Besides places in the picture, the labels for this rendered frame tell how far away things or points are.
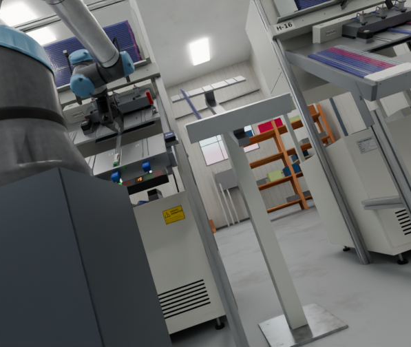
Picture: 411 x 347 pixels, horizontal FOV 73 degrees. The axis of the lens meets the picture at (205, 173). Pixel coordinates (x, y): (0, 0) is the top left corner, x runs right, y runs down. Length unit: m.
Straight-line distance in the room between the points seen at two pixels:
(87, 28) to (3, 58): 0.50
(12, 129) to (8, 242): 0.13
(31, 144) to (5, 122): 0.04
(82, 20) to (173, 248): 0.90
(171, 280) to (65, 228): 1.04
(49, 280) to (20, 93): 0.22
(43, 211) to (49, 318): 0.09
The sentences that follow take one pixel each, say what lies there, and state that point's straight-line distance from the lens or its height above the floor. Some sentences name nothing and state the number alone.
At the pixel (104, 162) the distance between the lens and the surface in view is 1.13.
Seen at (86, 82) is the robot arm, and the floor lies 1.01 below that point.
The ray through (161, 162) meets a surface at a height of 0.70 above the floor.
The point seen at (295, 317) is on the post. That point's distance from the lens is 1.14.
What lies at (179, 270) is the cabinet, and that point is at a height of 0.30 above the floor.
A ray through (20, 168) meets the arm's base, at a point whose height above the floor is 0.57.
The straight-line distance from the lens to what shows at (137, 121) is 1.37.
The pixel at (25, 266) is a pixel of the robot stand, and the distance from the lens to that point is 0.31.
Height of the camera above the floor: 0.46
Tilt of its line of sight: 9 degrees up
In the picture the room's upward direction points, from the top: 19 degrees counter-clockwise
